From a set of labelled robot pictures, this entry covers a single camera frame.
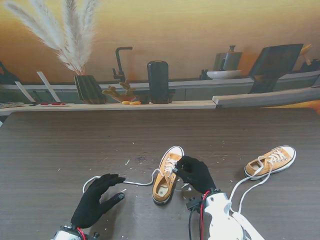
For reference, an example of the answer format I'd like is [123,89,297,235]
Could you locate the long white shoelace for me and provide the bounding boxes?
[82,153,193,195]

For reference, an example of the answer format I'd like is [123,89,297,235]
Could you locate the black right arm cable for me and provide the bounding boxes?
[187,211,196,240]

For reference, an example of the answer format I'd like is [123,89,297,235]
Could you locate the white bowl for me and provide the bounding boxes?
[206,69,243,80]

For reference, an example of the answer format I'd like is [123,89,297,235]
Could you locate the grey wooden plank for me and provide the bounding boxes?
[211,86,320,109]

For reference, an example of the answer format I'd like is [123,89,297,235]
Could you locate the red left arm cable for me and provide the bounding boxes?
[76,226,87,240]

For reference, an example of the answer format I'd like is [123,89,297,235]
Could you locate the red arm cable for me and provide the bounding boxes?
[198,191,211,240]
[76,226,87,240]

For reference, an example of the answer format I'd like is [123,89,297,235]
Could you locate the white pampas grass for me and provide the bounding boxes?
[2,0,101,76]

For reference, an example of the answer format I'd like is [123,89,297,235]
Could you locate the black kitchen faucet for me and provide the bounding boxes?
[111,46,134,81]

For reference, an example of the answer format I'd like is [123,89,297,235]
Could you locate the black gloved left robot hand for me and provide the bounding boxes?
[70,173,126,230]

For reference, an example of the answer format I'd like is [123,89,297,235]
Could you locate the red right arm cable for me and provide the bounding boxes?
[198,191,211,240]

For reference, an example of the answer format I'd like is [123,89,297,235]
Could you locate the short white slat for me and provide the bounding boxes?
[14,81,36,103]

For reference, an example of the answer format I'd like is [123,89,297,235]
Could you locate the long white slat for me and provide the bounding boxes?
[36,71,62,103]

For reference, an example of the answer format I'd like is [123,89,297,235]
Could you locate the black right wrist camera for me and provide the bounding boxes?
[186,197,203,213]

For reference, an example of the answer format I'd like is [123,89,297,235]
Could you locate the black cylindrical canister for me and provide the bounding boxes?
[146,60,170,105]

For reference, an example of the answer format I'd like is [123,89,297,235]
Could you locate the dark green ribbed vase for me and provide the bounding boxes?
[73,74,108,105]

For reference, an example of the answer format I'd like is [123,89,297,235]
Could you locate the red flat strips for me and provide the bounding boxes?
[37,102,69,107]

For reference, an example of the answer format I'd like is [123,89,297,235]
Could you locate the dark low stand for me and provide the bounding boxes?
[134,88,176,105]

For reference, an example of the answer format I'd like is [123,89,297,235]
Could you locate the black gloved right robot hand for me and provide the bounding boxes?
[175,155,217,195]

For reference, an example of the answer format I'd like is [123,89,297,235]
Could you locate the yellow cactus ornament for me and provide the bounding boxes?
[101,79,137,103]

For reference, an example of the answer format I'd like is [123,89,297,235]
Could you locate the grey metal pot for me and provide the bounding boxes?
[213,45,243,72]

